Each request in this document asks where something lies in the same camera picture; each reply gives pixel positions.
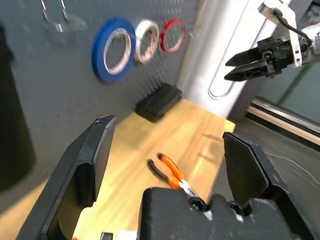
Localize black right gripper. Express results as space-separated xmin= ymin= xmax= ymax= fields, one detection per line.
xmin=224 ymin=36 xmax=297 ymax=82

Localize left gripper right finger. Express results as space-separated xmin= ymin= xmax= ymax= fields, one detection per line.
xmin=222 ymin=131 xmax=320 ymax=240

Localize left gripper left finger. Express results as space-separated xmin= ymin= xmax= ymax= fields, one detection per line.
xmin=17 ymin=114 xmax=118 ymax=240

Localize orange black needle-nose pliers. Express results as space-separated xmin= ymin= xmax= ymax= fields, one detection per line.
xmin=146 ymin=152 xmax=201 ymax=201

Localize red tape roll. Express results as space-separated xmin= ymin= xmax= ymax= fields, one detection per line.
xmin=159 ymin=17 xmax=187 ymax=54

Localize dark grey metal pegboard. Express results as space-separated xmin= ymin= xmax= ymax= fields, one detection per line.
xmin=0 ymin=0 xmax=208 ymax=216

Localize white pillar with oval groove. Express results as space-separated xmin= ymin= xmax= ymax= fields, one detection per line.
xmin=174 ymin=0 xmax=278 ymax=121

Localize black plastic case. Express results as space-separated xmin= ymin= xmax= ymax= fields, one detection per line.
xmin=134 ymin=84 xmax=183 ymax=123

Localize white tape roll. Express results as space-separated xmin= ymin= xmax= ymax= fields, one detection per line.
xmin=133 ymin=19 xmax=160 ymax=65

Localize blue tape roll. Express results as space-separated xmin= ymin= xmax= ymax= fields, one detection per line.
xmin=91 ymin=16 xmax=137 ymax=84

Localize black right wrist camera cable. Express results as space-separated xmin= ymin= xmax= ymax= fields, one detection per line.
xmin=271 ymin=7 xmax=313 ymax=47

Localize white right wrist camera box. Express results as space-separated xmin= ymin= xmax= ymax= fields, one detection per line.
xmin=258 ymin=0 xmax=307 ymax=69

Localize metal wire plier holder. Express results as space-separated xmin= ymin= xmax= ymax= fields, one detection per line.
xmin=41 ymin=0 xmax=88 ymax=33

